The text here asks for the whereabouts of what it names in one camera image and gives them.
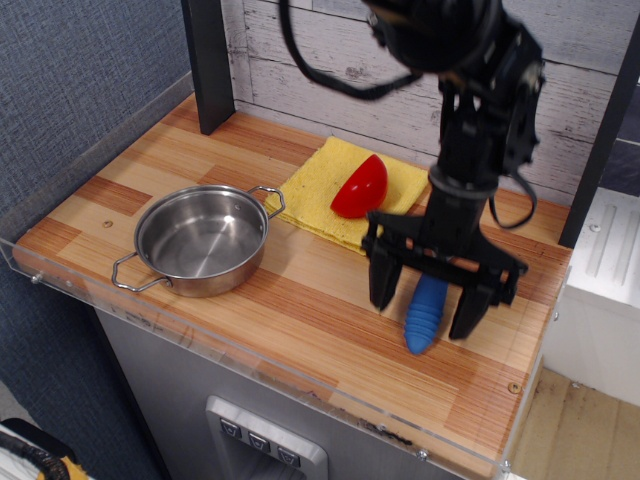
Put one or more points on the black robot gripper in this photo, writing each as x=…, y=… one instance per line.
x=445, y=242

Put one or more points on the blue handled metal fork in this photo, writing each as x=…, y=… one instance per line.
x=425, y=313

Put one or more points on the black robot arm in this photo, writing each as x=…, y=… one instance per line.
x=490, y=72

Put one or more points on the yellow folded cloth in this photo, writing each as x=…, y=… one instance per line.
x=309, y=192

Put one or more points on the red plastic half tomato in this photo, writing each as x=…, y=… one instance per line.
x=364, y=191

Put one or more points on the white ridged toy sink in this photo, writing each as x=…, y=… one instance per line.
x=593, y=337

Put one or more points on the clear acrylic table guard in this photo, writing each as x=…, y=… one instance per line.
x=303, y=321

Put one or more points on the stainless steel pot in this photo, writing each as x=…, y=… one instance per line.
x=203, y=241

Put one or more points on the silver dispenser button panel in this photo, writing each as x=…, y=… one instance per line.
x=252, y=447

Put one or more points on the silver toy fridge cabinet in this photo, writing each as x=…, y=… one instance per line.
x=171, y=385

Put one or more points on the yellow black object at corner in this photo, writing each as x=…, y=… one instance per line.
x=27, y=452

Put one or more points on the dark right upright post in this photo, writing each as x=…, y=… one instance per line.
x=604, y=141

